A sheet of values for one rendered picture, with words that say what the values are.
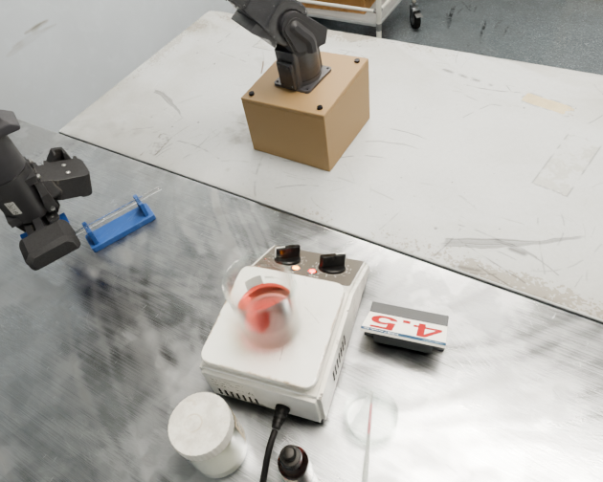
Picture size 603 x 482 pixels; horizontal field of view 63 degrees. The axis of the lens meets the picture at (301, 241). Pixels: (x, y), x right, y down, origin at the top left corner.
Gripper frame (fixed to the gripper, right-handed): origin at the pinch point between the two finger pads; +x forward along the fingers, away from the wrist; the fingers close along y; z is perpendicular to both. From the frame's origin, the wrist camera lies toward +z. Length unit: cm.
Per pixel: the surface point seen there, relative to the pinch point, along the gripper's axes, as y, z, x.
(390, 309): -35.6, 28.8, 4.0
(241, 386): -35.3, 9.4, -1.2
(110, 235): -1.2, 6.3, 3.7
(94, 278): -6.1, 1.5, 4.7
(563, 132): -29, 70, 4
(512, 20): 96, 236, 94
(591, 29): 62, 254, 94
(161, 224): -3.3, 13.2, 4.7
